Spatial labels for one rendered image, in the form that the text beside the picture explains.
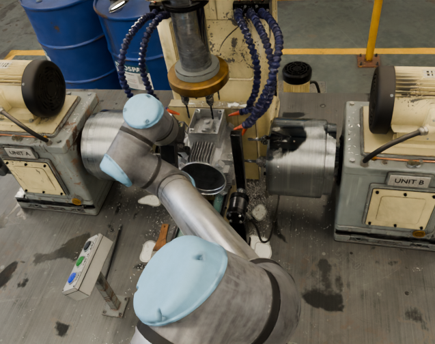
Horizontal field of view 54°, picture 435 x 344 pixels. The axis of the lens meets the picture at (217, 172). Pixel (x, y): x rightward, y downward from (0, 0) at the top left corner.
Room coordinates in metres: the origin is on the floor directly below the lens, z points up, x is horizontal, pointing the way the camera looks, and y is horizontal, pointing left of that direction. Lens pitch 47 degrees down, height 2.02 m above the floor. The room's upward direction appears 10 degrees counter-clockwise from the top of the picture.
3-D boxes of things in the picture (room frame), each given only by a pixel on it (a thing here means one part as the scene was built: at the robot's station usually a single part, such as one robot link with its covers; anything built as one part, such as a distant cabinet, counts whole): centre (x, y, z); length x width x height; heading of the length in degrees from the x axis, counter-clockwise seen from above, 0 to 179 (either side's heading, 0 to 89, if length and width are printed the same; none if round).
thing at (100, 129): (1.14, 0.35, 1.04); 0.37 x 0.25 x 0.25; 71
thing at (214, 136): (1.06, 0.01, 1.11); 0.12 x 0.11 x 0.07; 162
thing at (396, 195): (0.83, -0.54, 0.99); 0.35 x 0.31 x 0.37; 71
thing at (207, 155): (1.02, 0.02, 1.02); 0.20 x 0.19 x 0.19; 162
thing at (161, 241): (0.84, 0.24, 0.80); 0.21 x 0.05 x 0.01; 167
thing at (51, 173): (1.22, 0.58, 0.99); 0.35 x 0.31 x 0.37; 71
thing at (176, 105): (1.17, -0.03, 0.97); 0.30 x 0.11 x 0.34; 71
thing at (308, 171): (0.92, -0.30, 1.04); 0.41 x 0.25 x 0.25; 71
